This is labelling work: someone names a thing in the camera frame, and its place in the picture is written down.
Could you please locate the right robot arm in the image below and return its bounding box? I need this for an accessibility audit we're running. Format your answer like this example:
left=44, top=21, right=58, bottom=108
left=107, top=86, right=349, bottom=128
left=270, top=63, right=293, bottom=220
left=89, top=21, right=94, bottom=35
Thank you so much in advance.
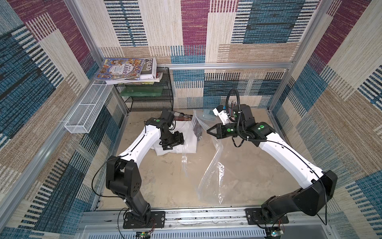
left=207, top=104, right=338, bottom=223

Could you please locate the colourful picture book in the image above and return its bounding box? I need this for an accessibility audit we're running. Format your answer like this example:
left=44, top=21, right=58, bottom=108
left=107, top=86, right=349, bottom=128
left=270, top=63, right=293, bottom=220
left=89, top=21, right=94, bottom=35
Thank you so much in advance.
left=95, top=58, right=145, bottom=80

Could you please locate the black white Folio book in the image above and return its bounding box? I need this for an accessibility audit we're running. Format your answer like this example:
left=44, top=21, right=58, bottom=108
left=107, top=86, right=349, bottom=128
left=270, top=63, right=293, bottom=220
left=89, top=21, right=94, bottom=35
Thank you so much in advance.
left=137, top=57, right=157, bottom=80

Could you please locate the black wire shelf rack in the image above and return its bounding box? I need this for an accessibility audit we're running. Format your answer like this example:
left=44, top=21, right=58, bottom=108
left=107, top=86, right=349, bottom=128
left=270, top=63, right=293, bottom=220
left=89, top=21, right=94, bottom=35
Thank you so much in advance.
left=115, top=67, right=174, bottom=112

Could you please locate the clear plastic vacuum bag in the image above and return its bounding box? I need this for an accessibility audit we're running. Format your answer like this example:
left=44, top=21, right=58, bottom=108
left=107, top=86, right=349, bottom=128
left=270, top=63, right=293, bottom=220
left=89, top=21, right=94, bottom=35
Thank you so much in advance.
left=182, top=109, right=224, bottom=206

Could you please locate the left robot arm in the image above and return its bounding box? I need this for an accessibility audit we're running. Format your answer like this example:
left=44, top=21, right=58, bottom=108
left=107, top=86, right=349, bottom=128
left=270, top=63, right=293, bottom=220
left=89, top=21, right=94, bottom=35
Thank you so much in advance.
left=105, top=110, right=184, bottom=229

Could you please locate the white wire basket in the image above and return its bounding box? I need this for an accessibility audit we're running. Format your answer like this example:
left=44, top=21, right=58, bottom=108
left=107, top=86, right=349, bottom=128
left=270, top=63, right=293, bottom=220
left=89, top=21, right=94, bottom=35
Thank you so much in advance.
left=65, top=83, right=112, bottom=134

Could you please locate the red plaid shirt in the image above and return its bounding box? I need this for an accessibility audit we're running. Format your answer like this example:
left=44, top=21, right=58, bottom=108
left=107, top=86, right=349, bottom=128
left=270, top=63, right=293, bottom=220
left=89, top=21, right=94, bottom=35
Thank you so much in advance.
left=173, top=112, right=193, bottom=121

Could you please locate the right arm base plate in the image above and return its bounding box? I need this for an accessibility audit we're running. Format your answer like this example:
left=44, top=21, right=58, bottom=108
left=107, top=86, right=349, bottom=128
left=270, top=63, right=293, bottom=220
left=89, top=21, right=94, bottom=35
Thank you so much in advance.
left=244, top=208, right=289, bottom=225

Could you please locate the white shirt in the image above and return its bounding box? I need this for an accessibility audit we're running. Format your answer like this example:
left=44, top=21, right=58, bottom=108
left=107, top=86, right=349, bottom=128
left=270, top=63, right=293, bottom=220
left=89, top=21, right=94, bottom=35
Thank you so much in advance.
left=150, top=119, right=199, bottom=156

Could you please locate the green folder on shelf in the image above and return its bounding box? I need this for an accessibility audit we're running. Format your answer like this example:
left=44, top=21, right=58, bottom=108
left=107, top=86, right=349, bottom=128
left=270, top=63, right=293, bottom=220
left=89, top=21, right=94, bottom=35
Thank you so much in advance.
left=120, top=86, right=163, bottom=97

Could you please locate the coloured pencils bundle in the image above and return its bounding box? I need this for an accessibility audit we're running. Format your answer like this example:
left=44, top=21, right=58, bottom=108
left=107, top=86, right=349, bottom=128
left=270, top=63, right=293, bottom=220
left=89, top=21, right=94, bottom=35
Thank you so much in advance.
left=226, top=100, right=238, bottom=117

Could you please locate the teal calculator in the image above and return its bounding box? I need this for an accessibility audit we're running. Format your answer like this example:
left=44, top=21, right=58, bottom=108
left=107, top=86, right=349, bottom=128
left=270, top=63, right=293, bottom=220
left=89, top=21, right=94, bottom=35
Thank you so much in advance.
left=202, top=109, right=216, bottom=121

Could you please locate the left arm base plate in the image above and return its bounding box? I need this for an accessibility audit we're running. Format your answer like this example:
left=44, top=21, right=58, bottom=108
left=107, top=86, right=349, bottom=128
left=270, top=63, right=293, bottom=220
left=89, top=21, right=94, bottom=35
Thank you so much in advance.
left=122, top=211, right=166, bottom=229

